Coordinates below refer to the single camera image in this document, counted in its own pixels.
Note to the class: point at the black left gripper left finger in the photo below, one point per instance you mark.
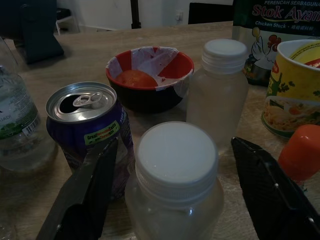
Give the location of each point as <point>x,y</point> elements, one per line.
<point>82,200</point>

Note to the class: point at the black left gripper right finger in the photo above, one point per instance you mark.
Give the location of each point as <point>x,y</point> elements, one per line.
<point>275,200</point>

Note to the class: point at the white-capped frosted plastic bottle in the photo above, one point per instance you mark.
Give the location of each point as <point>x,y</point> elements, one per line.
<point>217,95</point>
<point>175,160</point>

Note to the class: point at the opened purple drink can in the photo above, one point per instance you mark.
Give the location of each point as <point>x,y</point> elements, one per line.
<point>75,110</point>

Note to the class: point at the yellow instant noodle cup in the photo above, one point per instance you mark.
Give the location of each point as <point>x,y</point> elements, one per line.
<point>292,100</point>

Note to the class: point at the clear green-label water bottle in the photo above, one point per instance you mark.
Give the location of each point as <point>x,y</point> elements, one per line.
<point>17,120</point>

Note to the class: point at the red and black bowl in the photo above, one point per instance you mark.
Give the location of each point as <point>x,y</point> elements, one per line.
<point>150,97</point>

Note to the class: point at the red tomato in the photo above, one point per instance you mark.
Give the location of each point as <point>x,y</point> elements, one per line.
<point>136,78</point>

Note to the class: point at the white plastic bowl liner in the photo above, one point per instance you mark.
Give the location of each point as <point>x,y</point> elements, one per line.
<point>152,60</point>

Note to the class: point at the chicken stock packet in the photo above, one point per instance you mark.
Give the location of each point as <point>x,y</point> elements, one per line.
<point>260,30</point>

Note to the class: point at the dark stand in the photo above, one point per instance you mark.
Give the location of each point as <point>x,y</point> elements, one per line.
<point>37,32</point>

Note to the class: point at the white chair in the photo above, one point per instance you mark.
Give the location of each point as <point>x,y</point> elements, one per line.
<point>66,20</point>

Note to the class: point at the black pole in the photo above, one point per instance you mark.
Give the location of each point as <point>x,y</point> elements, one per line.
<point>136,15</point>

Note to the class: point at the white wall socket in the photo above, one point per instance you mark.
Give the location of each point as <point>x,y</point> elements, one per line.
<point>179,15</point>

